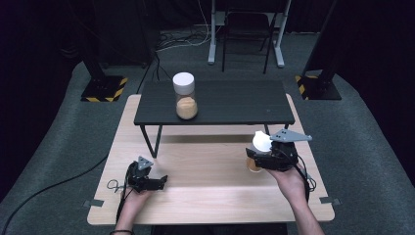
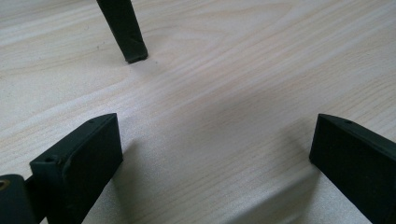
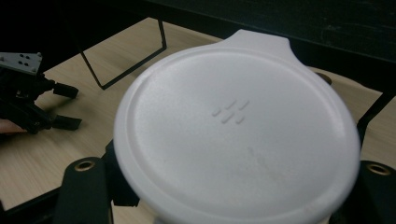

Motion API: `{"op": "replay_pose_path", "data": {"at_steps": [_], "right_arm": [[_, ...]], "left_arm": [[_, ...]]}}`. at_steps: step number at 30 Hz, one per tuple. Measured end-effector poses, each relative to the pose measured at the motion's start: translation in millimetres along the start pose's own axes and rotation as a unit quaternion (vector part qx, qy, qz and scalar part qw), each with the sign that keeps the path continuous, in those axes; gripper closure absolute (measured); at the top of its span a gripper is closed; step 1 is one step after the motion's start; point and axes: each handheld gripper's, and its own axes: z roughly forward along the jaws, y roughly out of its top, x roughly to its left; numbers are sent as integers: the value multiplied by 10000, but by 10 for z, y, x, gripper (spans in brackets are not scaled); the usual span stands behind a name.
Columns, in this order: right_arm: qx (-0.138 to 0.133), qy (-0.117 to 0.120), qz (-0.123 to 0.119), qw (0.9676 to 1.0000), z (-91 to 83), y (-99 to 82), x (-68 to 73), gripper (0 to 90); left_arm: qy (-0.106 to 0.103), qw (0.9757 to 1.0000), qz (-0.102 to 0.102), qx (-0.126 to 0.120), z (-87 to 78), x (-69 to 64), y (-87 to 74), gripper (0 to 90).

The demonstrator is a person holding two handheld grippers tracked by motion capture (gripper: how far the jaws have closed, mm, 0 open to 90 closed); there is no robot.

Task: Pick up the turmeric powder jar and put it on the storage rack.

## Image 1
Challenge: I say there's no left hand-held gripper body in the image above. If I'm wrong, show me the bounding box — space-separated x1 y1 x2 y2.
125 156 155 194

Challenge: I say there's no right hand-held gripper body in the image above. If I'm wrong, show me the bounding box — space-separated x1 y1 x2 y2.
262 128 313 172

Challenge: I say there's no clear jar with white lid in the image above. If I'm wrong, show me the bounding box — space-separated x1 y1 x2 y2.
171 71 199 120
246 130 274 173

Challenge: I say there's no person's left hand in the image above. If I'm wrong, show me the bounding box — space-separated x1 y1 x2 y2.
121 190 154 213

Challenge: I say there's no person's right hand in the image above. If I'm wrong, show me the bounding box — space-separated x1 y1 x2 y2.
265 164 310 205

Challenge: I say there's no grey tape piece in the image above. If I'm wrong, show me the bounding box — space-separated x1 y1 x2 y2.
82 199 105 209
319 196 342 207

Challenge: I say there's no black low shelf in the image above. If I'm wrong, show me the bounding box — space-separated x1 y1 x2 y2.
133 79 297 160

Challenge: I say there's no black stand with striped base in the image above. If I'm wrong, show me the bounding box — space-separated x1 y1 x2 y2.
294 0 343 101
72 0 129 103

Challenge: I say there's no black chair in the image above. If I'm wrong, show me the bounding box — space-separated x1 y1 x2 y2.
207 0 293 69
221 8 279 75

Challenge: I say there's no left hand-held gripper cable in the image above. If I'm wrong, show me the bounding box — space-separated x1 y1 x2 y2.
106 178 135 224

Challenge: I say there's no hand-held gripper cable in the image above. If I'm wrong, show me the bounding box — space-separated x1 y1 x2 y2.
106 178 135 224
295 155 317 202

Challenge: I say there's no right hand-held gripper cable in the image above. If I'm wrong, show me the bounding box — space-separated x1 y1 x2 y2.
295 155 317 202

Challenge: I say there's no black floor cable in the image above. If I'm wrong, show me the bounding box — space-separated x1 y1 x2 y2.
0 153 111 234

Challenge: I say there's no bundle of floor cables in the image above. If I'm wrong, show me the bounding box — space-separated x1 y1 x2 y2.
156 25 213 53

